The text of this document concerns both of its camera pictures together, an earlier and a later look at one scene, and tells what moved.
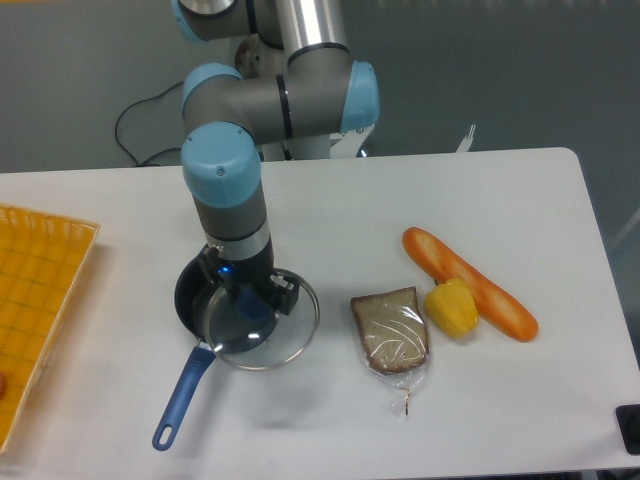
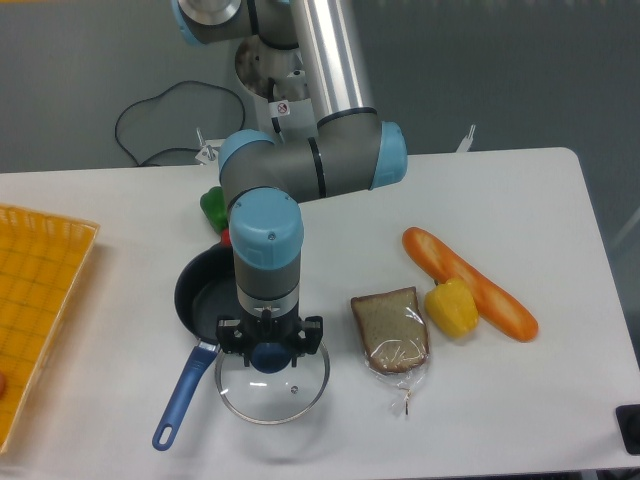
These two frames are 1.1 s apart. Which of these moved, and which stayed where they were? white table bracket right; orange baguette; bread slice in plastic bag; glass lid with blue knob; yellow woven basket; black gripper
Moved: black gripper; glass lid with blue knob
Stayed: yellow woven basket; white table bracket right; bread slice in plastic bag; orange baguette
